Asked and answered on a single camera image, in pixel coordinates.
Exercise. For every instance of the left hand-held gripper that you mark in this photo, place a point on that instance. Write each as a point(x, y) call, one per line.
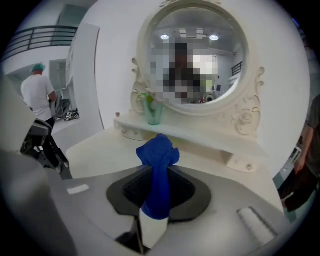
point(40, 140)

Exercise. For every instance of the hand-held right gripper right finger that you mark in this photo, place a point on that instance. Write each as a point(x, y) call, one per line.
point(225, 205)

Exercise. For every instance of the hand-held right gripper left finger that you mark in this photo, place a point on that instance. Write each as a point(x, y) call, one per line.
point(100, 200)

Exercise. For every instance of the blue cloth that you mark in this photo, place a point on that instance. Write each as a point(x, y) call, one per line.
point(160, 155)

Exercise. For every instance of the cream white dressing table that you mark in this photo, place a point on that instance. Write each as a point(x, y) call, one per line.
point(107, 155)

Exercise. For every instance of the green glass vase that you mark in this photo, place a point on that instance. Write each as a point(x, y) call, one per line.
point(154, 117)

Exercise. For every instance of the black balcony railing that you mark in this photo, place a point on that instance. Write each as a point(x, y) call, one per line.
point(45, 37)

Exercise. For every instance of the oval mirror with ornate frame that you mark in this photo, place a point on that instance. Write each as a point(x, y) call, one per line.
point(225, 75)

